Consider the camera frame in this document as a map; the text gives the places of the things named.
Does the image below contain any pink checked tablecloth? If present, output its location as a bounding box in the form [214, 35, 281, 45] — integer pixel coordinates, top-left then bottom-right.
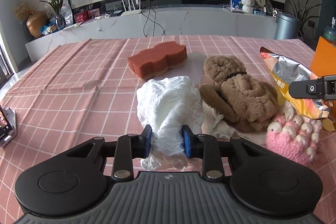
[1, 35, 335, 223]

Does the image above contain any blue water jug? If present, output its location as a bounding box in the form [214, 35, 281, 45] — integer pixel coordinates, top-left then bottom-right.
[323, 17, 336, 42]

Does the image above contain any black power cable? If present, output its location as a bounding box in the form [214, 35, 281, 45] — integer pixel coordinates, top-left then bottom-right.
[142, 4, 166, 38]

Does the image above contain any orange foil snack bag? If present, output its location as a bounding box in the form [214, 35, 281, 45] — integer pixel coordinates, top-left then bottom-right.
[260, 47, 335, 132]

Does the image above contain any brown plush toy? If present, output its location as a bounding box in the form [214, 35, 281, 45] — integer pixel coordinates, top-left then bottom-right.
[199, 56, 279, 132]

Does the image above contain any cream cloth under toys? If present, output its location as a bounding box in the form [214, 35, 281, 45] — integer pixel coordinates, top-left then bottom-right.
[202, 102, 266, 145]

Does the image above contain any white plastic bag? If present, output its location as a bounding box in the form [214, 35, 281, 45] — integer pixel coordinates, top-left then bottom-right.
[136, 76, 204, 171]

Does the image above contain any pink crocheted pouch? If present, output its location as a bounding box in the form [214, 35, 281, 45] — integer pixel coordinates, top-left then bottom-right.
[266, 102, 322, 166]

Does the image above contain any white wifi router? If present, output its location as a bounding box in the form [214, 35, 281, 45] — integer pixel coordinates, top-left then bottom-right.
[121, 0, 142, 16]

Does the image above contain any tall leafy floor plant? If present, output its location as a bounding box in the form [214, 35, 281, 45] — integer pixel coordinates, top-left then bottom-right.
[287, 0, 321, 40]

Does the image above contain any white marble tv console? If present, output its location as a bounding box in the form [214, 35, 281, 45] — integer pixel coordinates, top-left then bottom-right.
[26, 7, 277, 61]

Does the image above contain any red-brown wavy sponge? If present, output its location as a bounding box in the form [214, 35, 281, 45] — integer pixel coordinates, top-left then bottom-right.
[127, 42, 187, 80]

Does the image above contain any grey-blue trash can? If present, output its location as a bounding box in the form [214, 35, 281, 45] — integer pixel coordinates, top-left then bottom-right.
[274, 13, 300, 40]

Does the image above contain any orange storage box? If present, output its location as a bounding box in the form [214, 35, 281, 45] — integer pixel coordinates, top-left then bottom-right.
[308, 36, 336, 119]

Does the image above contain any brown round vase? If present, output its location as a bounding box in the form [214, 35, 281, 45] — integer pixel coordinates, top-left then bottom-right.
[26, 11, 48, 38]

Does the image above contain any potted green grass plant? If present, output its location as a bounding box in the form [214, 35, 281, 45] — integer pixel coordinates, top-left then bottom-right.
[40, 0, 66, 31]

